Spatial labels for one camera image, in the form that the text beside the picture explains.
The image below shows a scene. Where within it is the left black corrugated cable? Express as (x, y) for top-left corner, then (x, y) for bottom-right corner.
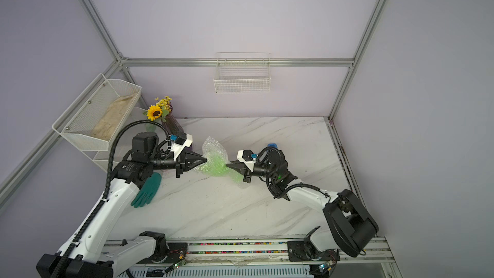
(49, 119), (172, 278)

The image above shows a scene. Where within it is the artificial sunflower bouquet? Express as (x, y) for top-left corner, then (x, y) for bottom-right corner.
(143, 96), (173, 126)

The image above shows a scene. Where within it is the aluminium rail front frame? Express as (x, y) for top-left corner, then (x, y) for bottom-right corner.
(103, 238), (402, 277)

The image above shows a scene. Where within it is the green silicone spatula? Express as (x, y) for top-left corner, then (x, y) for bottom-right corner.
(131, 172), (162, 208)

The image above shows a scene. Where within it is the clear bubble wrap sheet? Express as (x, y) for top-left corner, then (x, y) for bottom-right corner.
(196, 136), (243, 184)

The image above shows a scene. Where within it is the green plastic wine glass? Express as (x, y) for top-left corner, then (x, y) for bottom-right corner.
(199, 153), (228, 177)

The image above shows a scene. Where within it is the beige cloth in shelf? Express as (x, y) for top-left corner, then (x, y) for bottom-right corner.
(90, 94), (136, 141)

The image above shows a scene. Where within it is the white wire wall basket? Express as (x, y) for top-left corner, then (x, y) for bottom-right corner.
(214, 52), (271, 94)

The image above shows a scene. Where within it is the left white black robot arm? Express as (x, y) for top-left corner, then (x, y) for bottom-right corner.
(36, 132), (207, 277)

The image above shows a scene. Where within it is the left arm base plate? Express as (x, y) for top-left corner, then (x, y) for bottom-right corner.
(153, 242), (188, 264)

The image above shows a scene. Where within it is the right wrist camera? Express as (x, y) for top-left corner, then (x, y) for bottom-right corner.
(237, 149), (257, 172)

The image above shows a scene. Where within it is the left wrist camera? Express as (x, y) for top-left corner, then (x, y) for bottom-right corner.
(170, 133), (193, 161)

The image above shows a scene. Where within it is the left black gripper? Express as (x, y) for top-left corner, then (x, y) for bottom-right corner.
(150, 150), (207, 179)

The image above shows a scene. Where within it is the dark glass flower vase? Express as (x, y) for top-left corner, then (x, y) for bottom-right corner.
(163, 113), (185, 137)

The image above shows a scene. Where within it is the white mesh two-tier shelf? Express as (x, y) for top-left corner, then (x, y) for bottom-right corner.
(52, 74), (142, 170)

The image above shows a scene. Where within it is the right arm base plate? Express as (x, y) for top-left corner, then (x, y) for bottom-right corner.
(287, 241), (340, 262)

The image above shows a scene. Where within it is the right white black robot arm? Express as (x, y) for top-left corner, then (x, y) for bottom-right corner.
(226, 146), (379, 260)

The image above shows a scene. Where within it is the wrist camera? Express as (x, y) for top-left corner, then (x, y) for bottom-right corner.
(237, 149), (257, 172)
(170, 133), (193, 161)

